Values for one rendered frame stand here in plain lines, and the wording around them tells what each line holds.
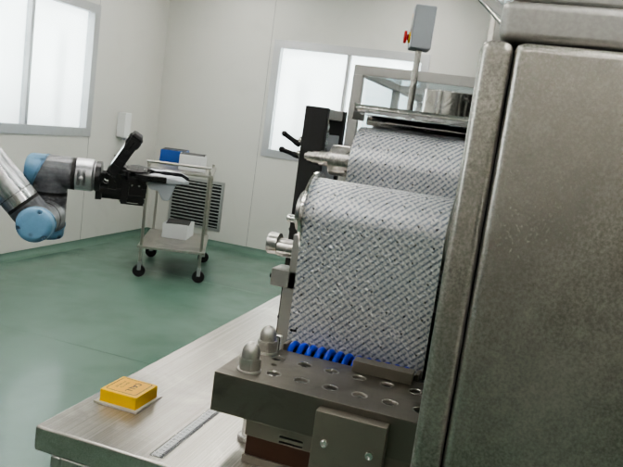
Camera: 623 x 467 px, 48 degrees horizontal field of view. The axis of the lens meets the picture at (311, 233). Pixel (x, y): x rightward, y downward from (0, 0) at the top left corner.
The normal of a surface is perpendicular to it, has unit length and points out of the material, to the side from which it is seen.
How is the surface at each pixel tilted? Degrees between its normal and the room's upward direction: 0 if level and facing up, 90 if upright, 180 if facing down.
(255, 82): 90
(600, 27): 90
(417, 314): 90
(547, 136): 90
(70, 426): 0
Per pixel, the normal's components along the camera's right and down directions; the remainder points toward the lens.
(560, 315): -0.31, 0.11
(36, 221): 0.19, 0.18
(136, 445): 0.14, -0.98
